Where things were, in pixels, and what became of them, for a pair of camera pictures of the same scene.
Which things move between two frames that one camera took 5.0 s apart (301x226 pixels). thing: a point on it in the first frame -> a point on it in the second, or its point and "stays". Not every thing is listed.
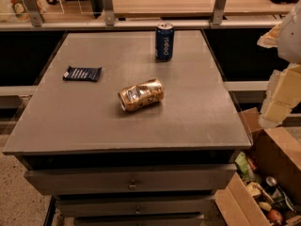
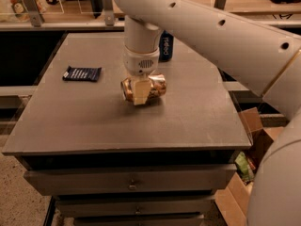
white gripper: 291,39 -> 140,64
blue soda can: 165,37 stays
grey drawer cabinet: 119,137 stays
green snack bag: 245,171 stays
